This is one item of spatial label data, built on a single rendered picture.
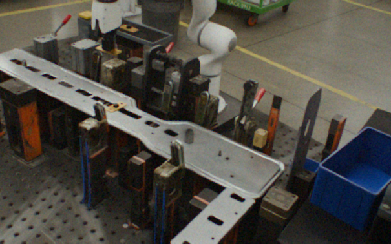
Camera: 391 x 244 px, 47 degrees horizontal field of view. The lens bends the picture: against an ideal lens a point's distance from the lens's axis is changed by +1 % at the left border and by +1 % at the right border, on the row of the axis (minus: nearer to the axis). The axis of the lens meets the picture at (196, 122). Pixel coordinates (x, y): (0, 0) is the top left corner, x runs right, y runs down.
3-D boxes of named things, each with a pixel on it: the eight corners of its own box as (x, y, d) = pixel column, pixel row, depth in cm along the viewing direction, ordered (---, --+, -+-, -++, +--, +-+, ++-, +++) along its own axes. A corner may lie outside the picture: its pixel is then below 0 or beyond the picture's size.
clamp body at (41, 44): (37, 107, 222) (28, 38, 203) (55, 99, 231) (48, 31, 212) (50, 113, 218) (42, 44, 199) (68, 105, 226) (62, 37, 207)
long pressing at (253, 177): (-27, 63, 194) (-28, 59, 193) (18, 48, 210) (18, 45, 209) (256, 203, 131) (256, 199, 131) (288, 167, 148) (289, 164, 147)
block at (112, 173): (103, 173, 183) (101, 111, 168) (125, 158, 193) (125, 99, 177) (113, 178, 181) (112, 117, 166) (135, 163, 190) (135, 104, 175)
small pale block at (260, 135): (240, 212, 169) (254, 132, 150) (245, 208, 172) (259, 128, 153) (248, 217, 168) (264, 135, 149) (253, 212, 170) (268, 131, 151)
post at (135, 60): (126, 139, 205) (126, 58, 184) (134, 135, 208) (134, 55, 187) (135, 143, 202) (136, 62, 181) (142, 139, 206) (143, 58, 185)
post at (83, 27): (81, 101, 231) (75, 17, 208) (92, 95, 236) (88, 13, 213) (92, 106, 227) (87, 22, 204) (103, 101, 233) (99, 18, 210)
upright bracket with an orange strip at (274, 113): (251, 210, 171) (273, 95, 145) (253, 208, 172) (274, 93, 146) (258, 213, 170) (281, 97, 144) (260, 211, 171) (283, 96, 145)
